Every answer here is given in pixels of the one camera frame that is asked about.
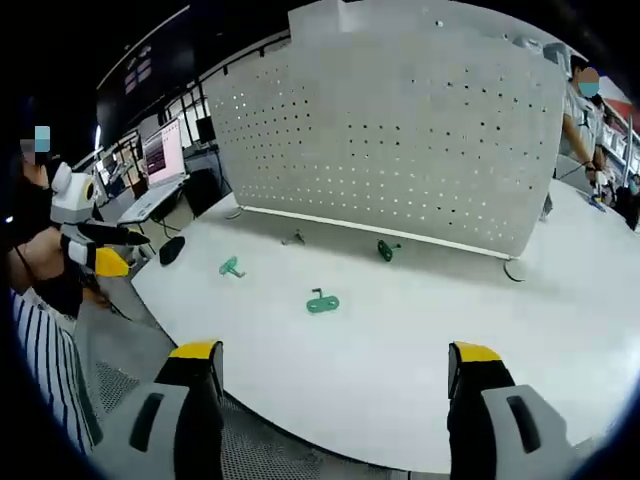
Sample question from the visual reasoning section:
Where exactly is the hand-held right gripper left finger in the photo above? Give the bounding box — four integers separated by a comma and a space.
97, 338, 226, 480

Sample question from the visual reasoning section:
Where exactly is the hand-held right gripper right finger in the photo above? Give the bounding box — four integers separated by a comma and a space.
446, 340, 581, 480

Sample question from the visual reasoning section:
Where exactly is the dark green hook assembly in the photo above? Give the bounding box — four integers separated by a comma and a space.
376, 238, 403, 263

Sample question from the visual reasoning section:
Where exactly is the white perforated mounting plate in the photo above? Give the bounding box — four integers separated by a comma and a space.
205, 28, 566, 282

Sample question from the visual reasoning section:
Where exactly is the black oval object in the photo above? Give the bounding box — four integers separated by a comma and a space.
158, 236, 187, 267

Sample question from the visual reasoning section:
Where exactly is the white laptop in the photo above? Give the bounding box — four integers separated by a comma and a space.
118, 117, 191, 225

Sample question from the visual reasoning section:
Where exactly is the striped shirt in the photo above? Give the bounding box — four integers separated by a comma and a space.
9, 289, 96, 456

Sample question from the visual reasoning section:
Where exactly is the large black wall display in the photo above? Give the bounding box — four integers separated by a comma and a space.
96, 4, 197, 132

